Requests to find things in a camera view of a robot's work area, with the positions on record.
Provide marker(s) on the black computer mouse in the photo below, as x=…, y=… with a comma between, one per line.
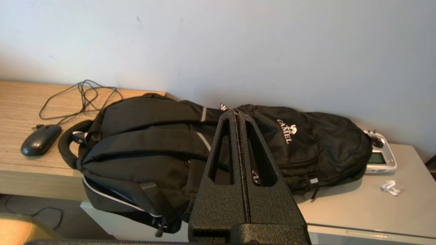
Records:
x=41, y=140

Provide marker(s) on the yellowish tan chair back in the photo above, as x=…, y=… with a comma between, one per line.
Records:
x=17, y=231

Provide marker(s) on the white remote controller with screen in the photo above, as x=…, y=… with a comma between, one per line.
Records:
x=389, y=161

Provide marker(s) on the large black grey-striped backpack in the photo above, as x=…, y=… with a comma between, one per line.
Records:
x=143, y=153

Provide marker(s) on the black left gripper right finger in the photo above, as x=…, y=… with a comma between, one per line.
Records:
x=276, y=207

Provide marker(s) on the black Camel logo backpack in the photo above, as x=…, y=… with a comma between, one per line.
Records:
x=323, y=149

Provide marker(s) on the light wooden desk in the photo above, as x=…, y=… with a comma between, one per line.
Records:
x=20, y=102

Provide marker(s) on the crumpled white paper scrap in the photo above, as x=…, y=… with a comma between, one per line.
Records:
x=391, y=188

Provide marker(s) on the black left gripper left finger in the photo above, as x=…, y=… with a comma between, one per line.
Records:
x=218, y=207

